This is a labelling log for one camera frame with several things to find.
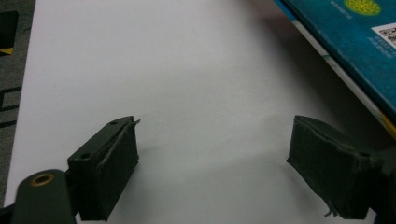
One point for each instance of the blue box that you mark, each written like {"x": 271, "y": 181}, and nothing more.
{"x": 345, "y": 40}

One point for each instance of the black stand base, striped tape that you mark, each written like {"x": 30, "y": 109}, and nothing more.
{"x": 7, "y": 31}

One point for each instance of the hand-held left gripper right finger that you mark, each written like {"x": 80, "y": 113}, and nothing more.
{"x": 333, "y": 174}

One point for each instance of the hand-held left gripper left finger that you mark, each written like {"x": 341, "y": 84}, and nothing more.
{"x": 106, "y": 174}

